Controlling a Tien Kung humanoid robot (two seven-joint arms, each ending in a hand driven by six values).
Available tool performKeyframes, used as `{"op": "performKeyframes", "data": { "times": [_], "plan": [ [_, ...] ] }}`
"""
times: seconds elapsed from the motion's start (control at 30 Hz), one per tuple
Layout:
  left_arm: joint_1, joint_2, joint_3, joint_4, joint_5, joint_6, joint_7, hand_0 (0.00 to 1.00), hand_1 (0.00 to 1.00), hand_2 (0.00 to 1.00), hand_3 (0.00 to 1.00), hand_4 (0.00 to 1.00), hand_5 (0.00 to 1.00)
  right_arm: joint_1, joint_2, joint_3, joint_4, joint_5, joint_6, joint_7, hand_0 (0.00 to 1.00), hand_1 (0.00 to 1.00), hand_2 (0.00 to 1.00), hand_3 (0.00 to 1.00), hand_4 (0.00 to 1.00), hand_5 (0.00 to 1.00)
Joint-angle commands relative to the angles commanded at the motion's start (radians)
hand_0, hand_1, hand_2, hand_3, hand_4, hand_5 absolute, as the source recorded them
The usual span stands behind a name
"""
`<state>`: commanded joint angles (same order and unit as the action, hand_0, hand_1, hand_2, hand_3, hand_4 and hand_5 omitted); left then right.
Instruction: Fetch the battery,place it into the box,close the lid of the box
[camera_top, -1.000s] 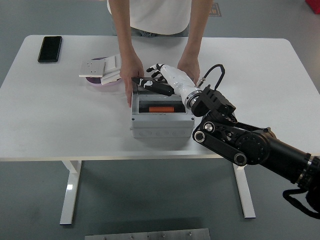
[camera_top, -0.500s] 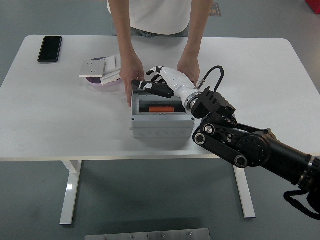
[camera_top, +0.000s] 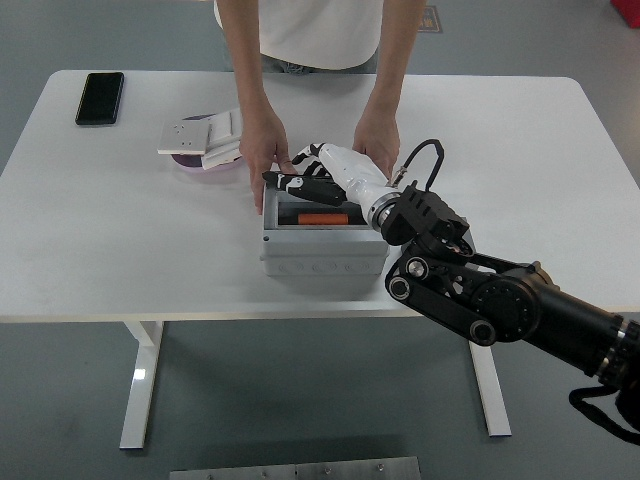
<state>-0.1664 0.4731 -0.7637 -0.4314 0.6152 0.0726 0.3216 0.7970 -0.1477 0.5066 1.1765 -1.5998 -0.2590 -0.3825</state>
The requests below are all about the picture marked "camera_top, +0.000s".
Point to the grey metal plate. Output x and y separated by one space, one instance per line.
300 471

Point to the black smartphone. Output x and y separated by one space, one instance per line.
99 99

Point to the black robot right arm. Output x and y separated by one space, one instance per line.
525 310

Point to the white wall switch panel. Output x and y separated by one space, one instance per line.
225 147

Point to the person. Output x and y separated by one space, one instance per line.
320 30

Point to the white wall socket plate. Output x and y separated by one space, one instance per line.
182 136

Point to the white table leg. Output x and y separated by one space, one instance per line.
492 400
142 380

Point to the orange cylindrical battery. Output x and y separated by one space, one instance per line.
322 219

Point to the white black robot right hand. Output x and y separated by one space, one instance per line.
355 172

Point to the grey plastic junction box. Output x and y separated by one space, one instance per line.
325 250

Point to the person's left forearm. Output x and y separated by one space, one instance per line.
395 65

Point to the red box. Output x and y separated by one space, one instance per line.
627 12

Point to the person's right hand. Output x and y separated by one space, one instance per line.
260 147

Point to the purple shallow dish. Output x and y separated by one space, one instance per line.
187 162

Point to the person's left hand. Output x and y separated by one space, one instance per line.
382 142

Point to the person's right forearm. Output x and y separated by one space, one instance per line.
250 65

